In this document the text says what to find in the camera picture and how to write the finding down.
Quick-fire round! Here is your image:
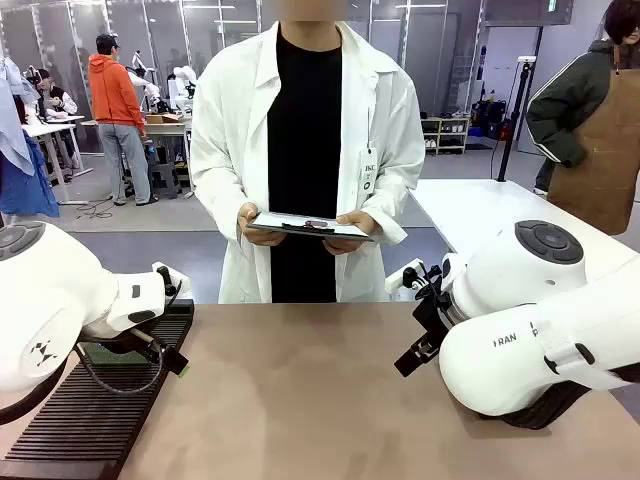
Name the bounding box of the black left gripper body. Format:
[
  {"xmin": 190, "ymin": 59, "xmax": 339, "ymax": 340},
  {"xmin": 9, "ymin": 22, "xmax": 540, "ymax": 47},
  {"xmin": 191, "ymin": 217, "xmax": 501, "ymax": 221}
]
[{"xmin": 102, "ymin": 325, "xmax": 167, "ymax": 365}]

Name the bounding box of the white side table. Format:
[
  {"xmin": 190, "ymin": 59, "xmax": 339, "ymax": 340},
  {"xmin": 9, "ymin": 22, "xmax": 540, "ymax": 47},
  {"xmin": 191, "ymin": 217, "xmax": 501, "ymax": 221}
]
[{"xmin": 406, "ymin": 177, "xmax": 640, "ymax": 282}]

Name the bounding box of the person in brown apron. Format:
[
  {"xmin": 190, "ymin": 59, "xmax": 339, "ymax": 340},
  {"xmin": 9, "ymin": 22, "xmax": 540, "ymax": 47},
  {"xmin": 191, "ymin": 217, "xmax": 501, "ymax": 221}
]
[{"xmin": 525, "ymin": 0, "xmax": 640, "ymax": 237}]

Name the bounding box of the person's left forearm white sleeve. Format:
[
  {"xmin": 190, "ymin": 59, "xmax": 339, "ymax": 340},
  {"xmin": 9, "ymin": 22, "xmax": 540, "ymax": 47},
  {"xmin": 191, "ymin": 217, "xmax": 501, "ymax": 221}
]
[{"xmin": 368, "ymin": 159, "xmax": 427, "ymax": 246}]

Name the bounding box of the person's right forearm white sleeve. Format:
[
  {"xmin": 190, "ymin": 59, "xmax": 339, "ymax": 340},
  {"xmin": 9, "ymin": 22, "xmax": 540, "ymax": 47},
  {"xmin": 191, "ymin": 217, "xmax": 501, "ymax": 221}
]
[{"xmin": 190, "ymin": 159, "xmax": 257, "ymax": 242}]

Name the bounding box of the grey workbench desk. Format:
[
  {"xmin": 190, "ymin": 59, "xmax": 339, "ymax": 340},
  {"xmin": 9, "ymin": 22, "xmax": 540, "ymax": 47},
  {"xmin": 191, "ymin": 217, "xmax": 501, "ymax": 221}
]
[{"xmin": 79, "ymin": 118, "xmax": 195, "ymax": 201}]

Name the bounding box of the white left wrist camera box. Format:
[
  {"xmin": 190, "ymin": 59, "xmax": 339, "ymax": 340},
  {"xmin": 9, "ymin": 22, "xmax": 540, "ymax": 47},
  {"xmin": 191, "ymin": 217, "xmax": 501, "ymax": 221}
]
[{"xmin": 151, "ymin": 260, "xmax": 192, "ymax": 297}]

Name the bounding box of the grey clipboard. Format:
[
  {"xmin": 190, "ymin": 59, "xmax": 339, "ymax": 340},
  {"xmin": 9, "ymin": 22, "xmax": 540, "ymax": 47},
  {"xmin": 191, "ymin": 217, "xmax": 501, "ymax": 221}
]
[{"xmin": 245, "ymin": 211, "xmax": 376, "ymax": 244}]

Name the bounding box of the seated person in dark vest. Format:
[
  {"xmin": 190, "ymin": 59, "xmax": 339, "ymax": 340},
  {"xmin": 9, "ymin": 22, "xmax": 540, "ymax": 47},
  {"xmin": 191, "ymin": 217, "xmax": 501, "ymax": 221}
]
[{"xmin": 23, "ymin": 68, "xmax": 79, "ymax": 122}]

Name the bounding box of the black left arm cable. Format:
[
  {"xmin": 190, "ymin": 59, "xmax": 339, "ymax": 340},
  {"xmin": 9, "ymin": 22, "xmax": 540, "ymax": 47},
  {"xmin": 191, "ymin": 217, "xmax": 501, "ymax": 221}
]
[{"xmin": 74, "ymin": 329, "xmax": 167, "ymax": 397}]

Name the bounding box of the white desk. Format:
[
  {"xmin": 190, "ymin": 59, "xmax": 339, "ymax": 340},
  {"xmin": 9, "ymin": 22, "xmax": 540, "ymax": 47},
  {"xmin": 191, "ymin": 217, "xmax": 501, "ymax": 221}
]
[{"xmin": 21, "ymin": 114, "xmax": 95, "ymax": 187}]

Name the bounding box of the black slotted PCB rack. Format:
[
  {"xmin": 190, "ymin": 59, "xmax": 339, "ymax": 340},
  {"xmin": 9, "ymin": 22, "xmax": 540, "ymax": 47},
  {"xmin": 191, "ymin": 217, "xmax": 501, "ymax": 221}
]
[{"xmin": 0, "ymin": 298, "xmax": 196, "ymax": 480}]

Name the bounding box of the person's right hand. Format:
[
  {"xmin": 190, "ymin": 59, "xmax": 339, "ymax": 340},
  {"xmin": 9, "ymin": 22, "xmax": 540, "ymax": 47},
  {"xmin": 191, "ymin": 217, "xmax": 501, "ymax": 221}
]
[{"xmin": 237, "ymin": 202, "xmax": 289, "ymax": 248}]

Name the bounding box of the black tripod pole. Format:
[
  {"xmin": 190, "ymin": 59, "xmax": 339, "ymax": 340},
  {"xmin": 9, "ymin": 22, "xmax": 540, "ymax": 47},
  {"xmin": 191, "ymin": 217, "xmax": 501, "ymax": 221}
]
[{"xmin": 496, "ymin": 55, "xmax": 537, "ymax": 183}]

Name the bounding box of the person in orange hoodie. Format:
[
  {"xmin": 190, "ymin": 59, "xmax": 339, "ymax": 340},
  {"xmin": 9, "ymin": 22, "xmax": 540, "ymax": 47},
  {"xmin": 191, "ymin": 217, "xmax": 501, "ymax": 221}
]
[{"xmin": 87, "ymin": 33, "xmax": 160, "ymax": 208}]

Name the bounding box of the black step stool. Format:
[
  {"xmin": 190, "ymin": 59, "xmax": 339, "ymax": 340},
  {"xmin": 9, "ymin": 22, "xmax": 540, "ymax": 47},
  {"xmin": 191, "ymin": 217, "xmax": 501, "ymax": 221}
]
[{"xmin": 146, "ymin": 161, "xmax": 182, "ymax": 200}]

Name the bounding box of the person in white lab coat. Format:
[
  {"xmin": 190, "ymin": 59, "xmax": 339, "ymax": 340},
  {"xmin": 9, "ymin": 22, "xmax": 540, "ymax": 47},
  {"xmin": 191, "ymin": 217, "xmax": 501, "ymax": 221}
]
[{"xmin": 189, "ymin": 18, "xmax": 427, "ymax": 305}]

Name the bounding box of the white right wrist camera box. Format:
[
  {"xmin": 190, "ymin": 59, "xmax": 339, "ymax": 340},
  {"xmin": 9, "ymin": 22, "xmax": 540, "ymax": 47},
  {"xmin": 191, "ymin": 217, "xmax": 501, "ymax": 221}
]
[{"xmin": 384, "ymin": 257, "xmax": 426, "ymax": 302}]

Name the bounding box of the dark wall monitor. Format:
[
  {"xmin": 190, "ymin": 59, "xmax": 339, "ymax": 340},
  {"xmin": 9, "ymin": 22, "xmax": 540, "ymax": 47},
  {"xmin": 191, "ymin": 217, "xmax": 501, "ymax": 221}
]
[{"xmin": 483, "ymin": 0, "xmax": 576, "ymax": 26}]

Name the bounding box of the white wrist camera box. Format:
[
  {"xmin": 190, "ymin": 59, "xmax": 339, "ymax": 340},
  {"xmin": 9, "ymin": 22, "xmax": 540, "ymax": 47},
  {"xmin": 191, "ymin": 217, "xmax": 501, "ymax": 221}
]
[
  {"xmin": 384, "ymin": 257, "xmax": 426, "ymax": 302},
  {"xmin": 151, "ymin": 260, "xmax": 192, "ymax": 297}
]

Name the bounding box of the low wooden shoe shelf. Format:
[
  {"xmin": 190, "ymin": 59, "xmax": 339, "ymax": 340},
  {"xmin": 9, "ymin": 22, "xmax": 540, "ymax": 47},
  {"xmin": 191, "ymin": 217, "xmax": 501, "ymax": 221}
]
[{"xmin": 421, "ymin": 115, "xmax": 472, "ymax": 156}]

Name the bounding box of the white name badge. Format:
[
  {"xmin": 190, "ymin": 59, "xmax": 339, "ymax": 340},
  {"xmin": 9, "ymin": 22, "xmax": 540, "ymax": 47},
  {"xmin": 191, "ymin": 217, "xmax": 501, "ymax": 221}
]
[{"xmin": 358, "ymin": 146, "xmax": 379, "ymax": 194}]

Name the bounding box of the person in blue shirt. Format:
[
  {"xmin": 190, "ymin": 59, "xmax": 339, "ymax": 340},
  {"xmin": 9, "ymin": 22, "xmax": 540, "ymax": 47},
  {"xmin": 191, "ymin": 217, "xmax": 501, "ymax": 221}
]
[{"xmin": 0, "ymin": 54, "xmax": 62, "ymax": 219}]

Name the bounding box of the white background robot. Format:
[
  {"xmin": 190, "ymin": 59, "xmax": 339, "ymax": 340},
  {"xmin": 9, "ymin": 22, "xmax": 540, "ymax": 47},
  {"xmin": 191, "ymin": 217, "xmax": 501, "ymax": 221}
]
[{"xmin": 166, "ymin": 64, "xmax": 198, "ymax": 112}]

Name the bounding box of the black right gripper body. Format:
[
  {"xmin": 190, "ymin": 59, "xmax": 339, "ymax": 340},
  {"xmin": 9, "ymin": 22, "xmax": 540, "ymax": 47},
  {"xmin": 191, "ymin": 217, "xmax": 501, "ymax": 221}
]
[{"xmin": 411, "ymin": 289, "xmax": 454, "ymax": 347}]

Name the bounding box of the person's left hand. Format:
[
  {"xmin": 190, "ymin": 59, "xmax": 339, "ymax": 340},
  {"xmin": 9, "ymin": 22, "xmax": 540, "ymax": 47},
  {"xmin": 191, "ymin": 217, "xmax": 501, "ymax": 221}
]
[{"xmin": 322, "ymin": 209, "xmax": 384, "ymax": 257}]

